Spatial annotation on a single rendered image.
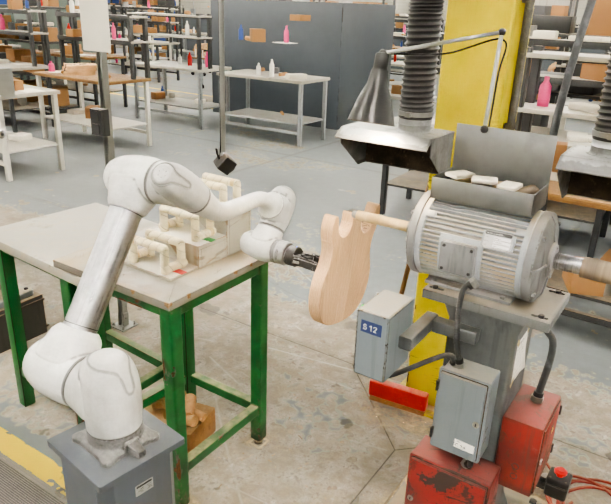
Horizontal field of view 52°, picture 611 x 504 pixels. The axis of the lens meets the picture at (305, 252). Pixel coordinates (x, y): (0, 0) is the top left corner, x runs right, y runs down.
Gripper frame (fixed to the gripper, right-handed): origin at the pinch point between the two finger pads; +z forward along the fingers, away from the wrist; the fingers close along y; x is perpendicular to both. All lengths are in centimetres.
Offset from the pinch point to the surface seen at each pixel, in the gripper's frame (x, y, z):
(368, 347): -7, 40, 34
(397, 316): 3, 36, 39
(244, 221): 4, -12, -51
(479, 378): -12, 21, 60
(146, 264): -13, 23, -68
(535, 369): -75, -168, 46
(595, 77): 102, -392, 4
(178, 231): -2, 7, -69
